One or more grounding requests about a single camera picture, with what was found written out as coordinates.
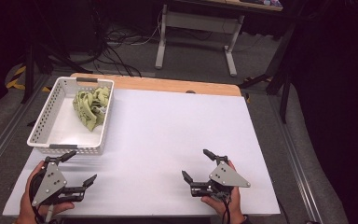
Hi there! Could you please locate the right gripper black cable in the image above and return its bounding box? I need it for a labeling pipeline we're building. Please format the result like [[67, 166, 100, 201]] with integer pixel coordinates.
[[220, 194, 233, 224]]

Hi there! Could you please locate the metal floor rail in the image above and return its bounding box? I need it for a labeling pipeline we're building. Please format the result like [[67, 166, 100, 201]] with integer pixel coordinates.
[[0, 74, 49, 185], [266, 92, 324, 224]]

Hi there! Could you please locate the white perforated plastic basket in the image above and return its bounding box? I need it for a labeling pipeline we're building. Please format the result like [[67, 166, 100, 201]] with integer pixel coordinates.
[[26, 76, 116, 156]]

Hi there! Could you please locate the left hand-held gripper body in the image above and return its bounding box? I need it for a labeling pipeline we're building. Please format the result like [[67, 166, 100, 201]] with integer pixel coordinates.
[[29, 156, 87, 208]]

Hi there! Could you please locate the person's left hand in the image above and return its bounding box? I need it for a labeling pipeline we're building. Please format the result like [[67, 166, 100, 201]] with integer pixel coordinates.
[[14, 161, 76, 224]]

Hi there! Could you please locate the white cable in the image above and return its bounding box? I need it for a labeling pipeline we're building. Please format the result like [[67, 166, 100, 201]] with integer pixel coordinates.
[[45, 203, 55, 224]]

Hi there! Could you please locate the person's right hand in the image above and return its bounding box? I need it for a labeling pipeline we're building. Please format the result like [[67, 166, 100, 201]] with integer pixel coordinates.
[[200, 160, 244, 224]]

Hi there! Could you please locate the desk with white legs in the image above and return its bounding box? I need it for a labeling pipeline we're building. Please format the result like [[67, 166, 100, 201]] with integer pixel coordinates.
[[154, 0, 284, 78]]

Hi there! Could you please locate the white table board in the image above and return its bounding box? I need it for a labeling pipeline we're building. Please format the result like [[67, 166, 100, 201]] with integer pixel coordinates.
[[2, 88, 282, 218]]

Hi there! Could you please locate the yellow black floor tape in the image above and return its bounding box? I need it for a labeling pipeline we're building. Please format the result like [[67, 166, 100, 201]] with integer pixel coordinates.
[[5, 63, 52, 93]]

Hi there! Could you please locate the bundle of floor cables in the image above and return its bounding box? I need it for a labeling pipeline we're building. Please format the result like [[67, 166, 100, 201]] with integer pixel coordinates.
[[87, 12, 164, 78]]

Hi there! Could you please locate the black metal stand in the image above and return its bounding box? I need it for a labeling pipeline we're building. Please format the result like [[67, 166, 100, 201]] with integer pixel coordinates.
[[21, 36, 93, 105], [238, 12, 297, 124]]

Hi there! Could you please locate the green cloth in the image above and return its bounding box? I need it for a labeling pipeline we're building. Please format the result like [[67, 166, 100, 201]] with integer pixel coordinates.
[[72, 86, 112, 133]]

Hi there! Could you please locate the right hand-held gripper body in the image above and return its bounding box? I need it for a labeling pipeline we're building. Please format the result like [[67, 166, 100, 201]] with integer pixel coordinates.
[[189, 155, 252, 202]]

